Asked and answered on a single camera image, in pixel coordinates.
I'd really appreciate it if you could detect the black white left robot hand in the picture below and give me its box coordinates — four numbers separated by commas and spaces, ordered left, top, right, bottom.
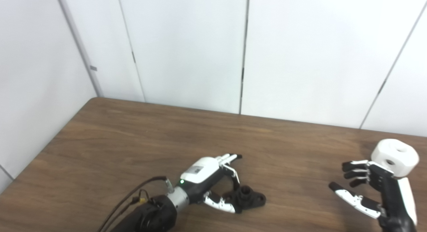
180, 154, 243, 214

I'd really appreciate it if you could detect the black flanged holder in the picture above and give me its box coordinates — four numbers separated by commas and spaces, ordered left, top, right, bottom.
223, 186, 267, 212

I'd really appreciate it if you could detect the round white cylinder piece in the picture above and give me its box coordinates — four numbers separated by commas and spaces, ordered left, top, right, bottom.
371, 139, 420, 178

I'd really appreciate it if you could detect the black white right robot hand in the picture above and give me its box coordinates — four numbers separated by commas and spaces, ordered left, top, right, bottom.
329, 160, 418, 232

